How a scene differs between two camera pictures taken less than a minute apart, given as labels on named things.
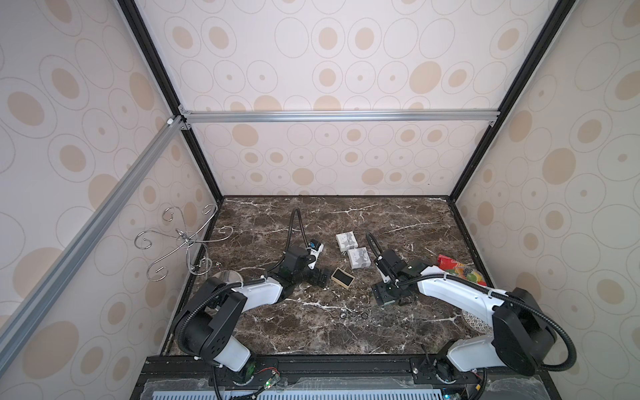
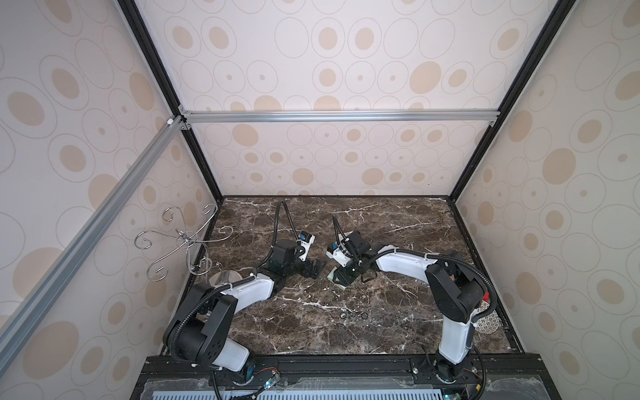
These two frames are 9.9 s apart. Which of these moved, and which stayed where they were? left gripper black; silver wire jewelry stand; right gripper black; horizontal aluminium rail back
Moved: left gripper black; right gripper black
Stayed: silver wire jewelry stand; horizontal aluminium rail back
